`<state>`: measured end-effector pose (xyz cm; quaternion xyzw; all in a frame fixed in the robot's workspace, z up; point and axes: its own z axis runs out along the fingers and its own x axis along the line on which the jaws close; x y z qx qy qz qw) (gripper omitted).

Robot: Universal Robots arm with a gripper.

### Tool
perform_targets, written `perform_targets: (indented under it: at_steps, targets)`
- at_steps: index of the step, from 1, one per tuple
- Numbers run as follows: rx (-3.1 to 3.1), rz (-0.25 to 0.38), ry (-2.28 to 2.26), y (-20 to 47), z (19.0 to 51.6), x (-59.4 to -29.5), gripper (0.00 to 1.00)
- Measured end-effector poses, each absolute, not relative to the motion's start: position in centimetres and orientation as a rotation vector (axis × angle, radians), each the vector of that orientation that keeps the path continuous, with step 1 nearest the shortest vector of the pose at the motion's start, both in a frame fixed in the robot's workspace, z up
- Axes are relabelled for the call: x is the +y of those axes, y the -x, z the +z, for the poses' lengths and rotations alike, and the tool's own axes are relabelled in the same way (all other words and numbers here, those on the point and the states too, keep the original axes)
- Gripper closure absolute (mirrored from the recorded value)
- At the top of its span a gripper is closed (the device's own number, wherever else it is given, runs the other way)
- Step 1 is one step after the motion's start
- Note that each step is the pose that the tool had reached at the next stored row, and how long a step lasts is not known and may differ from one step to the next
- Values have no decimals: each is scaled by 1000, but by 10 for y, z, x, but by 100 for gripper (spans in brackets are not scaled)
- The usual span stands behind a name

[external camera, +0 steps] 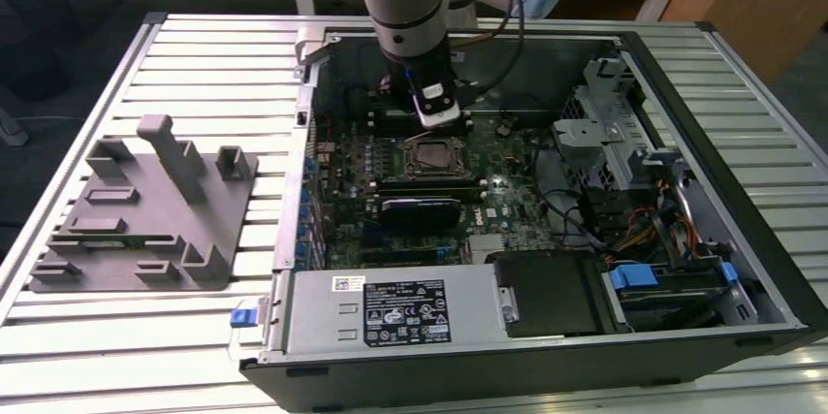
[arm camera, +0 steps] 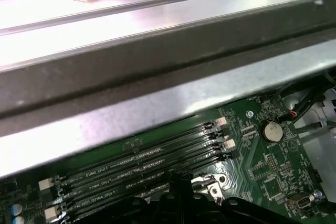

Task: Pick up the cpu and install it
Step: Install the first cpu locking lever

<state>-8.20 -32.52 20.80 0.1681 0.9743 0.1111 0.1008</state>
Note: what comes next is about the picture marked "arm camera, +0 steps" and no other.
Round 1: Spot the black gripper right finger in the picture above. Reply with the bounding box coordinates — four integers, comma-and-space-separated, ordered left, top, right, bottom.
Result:
181, 171, 295, 224

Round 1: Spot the green motherboard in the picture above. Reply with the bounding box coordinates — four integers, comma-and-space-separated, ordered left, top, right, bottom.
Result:
0, 98, 336, 224

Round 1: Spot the open black PC case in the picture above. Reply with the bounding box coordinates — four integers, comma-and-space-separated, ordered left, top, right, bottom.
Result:
0, 0, 336, 224

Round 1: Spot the silver coin battery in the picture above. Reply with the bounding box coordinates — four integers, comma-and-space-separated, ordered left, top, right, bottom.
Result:
262, 121, 284, 143

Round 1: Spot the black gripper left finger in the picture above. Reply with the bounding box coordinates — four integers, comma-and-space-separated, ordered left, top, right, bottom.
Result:
104, 171, 182, 224

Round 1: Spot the CPU socket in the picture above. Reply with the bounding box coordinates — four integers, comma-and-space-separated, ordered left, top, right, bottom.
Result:
190, 173, 228, 206

